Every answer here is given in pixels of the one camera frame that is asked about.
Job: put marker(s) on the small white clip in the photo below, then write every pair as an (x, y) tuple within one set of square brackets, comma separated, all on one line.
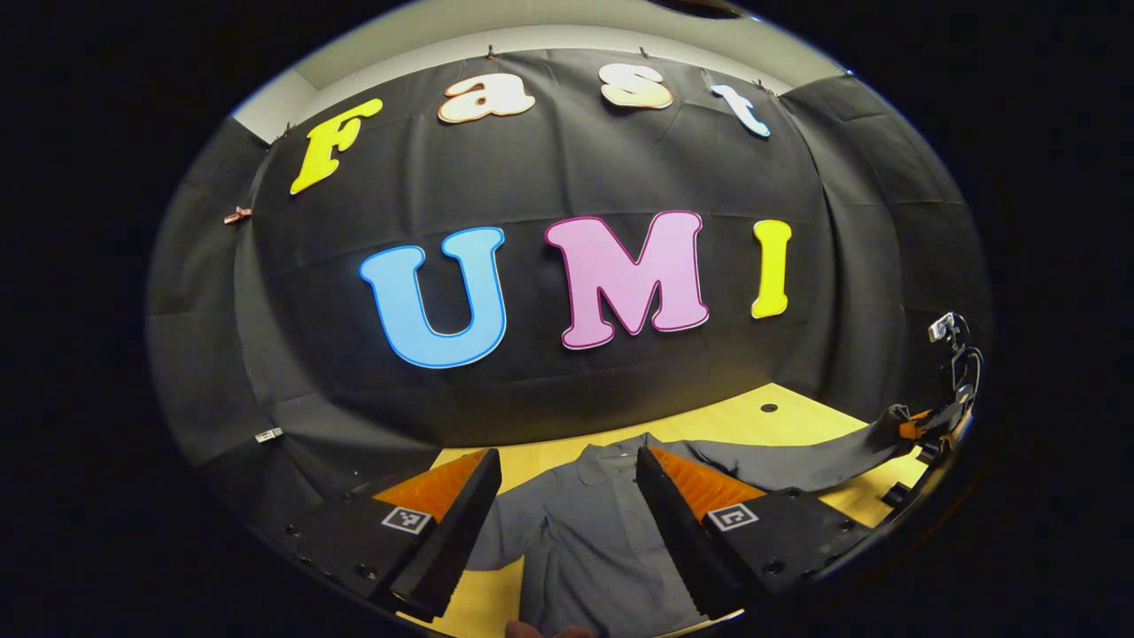
[(268, 434)]

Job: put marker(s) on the grey collared shirt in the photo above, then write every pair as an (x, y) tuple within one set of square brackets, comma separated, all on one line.
[(585, 549)]

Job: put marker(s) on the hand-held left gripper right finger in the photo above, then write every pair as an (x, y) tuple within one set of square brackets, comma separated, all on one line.
[(678, 540)]

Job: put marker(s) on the black backdrop cloth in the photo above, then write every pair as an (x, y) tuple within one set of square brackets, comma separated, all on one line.
[(567, 177)]

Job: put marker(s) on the black table edge bracket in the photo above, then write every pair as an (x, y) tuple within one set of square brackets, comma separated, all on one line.
[(897, 494), (928, 452)]

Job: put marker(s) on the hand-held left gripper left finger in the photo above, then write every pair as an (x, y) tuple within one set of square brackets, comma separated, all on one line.
[(452, 540)]

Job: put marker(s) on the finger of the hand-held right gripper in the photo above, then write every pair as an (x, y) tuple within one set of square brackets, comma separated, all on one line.
[(914, 425)]

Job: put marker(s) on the small red clip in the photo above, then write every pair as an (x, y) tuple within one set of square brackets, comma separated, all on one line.
[(237, 215)]

